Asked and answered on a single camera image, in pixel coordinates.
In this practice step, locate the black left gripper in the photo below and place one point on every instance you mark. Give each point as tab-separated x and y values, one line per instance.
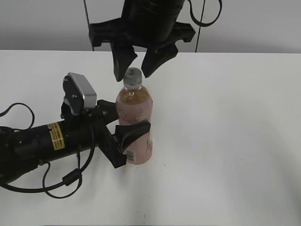
89	129

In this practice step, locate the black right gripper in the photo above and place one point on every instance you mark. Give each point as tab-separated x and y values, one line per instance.
143	23

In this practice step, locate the white bottle cap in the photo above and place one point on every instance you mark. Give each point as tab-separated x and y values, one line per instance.
132	78

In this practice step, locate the pink oolong tea bottle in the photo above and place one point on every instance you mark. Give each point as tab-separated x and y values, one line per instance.
134	108

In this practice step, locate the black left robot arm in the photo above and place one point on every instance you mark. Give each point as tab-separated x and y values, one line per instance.
22	151

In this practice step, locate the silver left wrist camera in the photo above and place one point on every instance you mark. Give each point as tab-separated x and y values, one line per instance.
79	93

